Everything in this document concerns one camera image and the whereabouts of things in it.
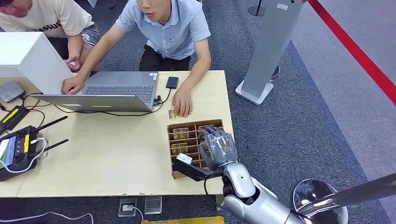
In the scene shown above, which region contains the person's right hand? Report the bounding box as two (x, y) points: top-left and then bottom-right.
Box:
(61, 75), (86, 95)

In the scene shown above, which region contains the person's hand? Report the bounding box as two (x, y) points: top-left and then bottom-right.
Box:
(64, 56), (82, 73)

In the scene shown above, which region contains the person's left hand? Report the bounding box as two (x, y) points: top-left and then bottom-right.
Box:
(172, 88), (193, 119)

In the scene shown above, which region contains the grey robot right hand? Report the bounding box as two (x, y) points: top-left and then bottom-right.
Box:
(198, 126), (239, 171)

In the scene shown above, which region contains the wooden slotted card tray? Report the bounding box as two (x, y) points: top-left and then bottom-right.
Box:
(166, 119), (225, 180)

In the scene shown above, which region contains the person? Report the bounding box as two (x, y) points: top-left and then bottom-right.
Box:
(0, 0), (101, 73)
(61, 0), (212, 119)

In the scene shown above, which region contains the small black external drive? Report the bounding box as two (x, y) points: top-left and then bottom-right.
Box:
(165, 76), (180, 90)

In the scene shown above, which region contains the white box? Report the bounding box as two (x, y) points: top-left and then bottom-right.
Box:
(0, 32), (74, 95)

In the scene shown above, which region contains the grey laptop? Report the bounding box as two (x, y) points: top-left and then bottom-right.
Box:
(30, 71), (160, 113)

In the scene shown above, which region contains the small grey box device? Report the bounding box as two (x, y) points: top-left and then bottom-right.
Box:
(0, 80), (26, 105)

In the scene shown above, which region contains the black device with yellow label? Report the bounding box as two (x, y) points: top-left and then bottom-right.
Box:
(0, 105), (30, 135)

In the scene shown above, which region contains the yellow strip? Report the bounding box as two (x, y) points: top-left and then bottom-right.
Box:
(141, 216), (225, 224)

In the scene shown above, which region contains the black remote controller with antennas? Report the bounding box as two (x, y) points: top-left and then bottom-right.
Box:
(0, 115), (70, 182)

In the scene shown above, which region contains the metal floor plate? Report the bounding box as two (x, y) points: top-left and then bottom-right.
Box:
(143, 196), (163, 216)

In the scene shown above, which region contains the chrome stanchion base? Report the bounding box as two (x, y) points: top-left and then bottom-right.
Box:
(292, 178), (349, 224)

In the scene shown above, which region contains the grey kiosk stand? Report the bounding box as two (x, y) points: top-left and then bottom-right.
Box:
(234, 0), (306, 106)

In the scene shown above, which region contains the floor power socket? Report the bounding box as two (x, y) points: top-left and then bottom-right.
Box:
(118, 197), (138, 218)

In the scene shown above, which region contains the dark round stanchion base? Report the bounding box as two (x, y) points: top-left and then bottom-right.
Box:
(247, 0), (266, 17)

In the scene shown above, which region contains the chrome stanchion pole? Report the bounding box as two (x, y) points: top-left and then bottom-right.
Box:
(296, 173), (396, 217)

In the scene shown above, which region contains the red barrier belt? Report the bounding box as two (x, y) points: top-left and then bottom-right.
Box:
(307, 0), (396, 107)

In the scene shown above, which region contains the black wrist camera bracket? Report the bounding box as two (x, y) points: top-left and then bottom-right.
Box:
(172, 158), (224, 182)

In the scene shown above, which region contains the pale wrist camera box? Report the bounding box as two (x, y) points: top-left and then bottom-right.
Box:
(176, 153), (193, 165)

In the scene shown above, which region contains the black desk cable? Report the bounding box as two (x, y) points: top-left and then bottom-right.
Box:
(19, 92), (53, 128)

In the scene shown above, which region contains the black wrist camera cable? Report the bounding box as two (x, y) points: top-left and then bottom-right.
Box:
(203, 178), (230, 213)

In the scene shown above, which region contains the black drive cable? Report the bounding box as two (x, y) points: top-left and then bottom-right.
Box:
(54, 88), (173, 118)

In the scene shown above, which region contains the white controller cable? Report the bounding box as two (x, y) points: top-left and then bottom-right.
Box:
(0, 137), (50, 174)

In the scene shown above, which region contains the white floor cable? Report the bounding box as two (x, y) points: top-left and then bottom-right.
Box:
(0, 211), (94, 224)

